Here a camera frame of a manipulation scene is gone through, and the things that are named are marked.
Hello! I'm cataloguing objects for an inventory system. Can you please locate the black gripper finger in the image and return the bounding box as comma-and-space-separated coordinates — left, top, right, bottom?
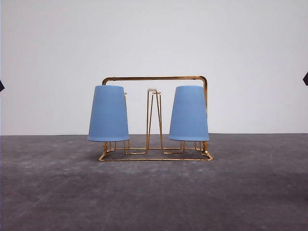
0, 80, 5, 92

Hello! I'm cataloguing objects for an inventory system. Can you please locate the blue ribbed plastic cup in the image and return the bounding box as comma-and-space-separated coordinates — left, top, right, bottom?
89, 85, 129, 142

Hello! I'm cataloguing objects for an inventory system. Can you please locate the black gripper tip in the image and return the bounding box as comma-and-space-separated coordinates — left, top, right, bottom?
303, 72, 308, 86

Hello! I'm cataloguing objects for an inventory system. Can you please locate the gold wire cup rack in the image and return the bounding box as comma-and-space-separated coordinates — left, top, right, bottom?
99, 76, 213, 161

